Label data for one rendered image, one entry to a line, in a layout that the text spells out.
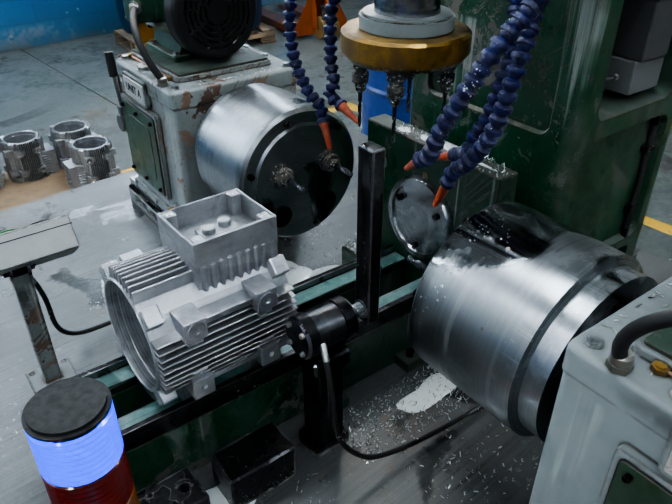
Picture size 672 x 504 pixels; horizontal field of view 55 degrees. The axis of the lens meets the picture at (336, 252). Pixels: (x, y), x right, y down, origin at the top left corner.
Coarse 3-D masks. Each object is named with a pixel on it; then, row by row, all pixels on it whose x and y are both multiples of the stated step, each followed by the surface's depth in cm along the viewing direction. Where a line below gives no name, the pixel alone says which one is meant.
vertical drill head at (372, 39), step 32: (384, 0) 84; (416, 0) 82; (352, 32) 86; (384, 32) 83; (416, 32) 83; (448, 32) 85; (352, 64) 91; (384, 64) 83; (416, 64) 82; (448, 64) 84
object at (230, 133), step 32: (224, 96) 122; (256, 96) 116; (288, 96) 116; (224, 128) 114; (256, 128) 109; (288, 128) 110; (320, 128) 114; (224, 160) 113; (256, 160) 109; (288, 160) 113; (320, 160) 116; (352, 160) 123; (256, 192) 112; (288, 192) 116; (320, 192) 121; (288, 224) 119
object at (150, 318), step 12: (108, 264) 83; (276, 264) 84; (108, 276) 83; (276, 276) 84; (144, 312) 75; (156, 312) 75; (144, 324) 75; (156, 324) 75; (120, 348) 90; (156, 396) 82; (168, 396) 81
